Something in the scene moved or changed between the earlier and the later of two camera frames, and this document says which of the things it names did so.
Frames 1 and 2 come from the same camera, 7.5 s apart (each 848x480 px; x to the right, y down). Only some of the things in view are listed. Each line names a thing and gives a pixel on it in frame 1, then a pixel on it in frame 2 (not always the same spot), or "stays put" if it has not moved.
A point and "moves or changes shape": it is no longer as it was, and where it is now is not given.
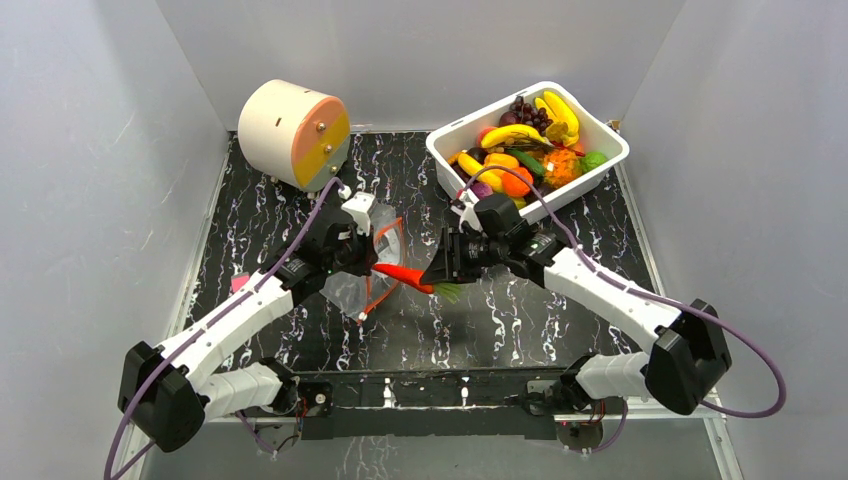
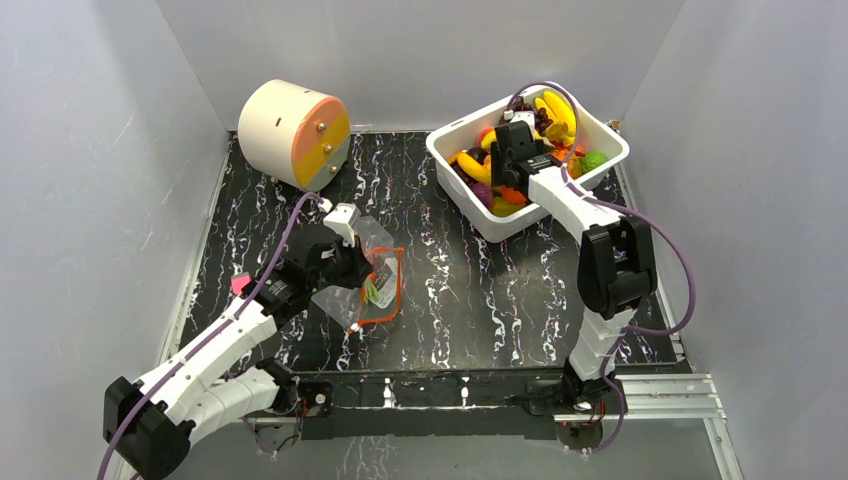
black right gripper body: (453, 255) -> (506, 158)
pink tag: (238, 281) stays put
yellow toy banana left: (489, 178) stays put
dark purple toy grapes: (523, 113) stays put
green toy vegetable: (592, 159) stays put
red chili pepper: (450, 292) -> (363, 292)
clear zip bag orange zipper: (359, 295) moves or changes shape
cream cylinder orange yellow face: (294, 133) stays put
